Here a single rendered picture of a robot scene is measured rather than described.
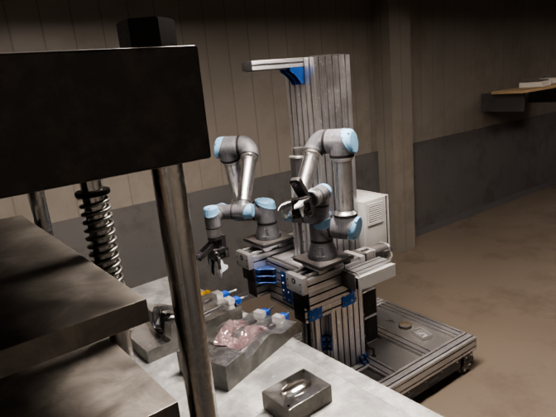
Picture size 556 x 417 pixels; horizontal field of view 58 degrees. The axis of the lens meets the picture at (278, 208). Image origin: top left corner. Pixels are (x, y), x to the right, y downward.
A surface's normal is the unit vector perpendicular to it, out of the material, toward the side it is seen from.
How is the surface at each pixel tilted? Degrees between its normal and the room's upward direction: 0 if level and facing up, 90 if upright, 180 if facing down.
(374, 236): 90
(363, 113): 90
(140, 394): 0
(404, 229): 90
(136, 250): 90
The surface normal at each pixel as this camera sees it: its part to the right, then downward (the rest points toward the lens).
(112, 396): -0.09, -0.96
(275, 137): 0.58, 0.15
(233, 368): 0.83, 0.07
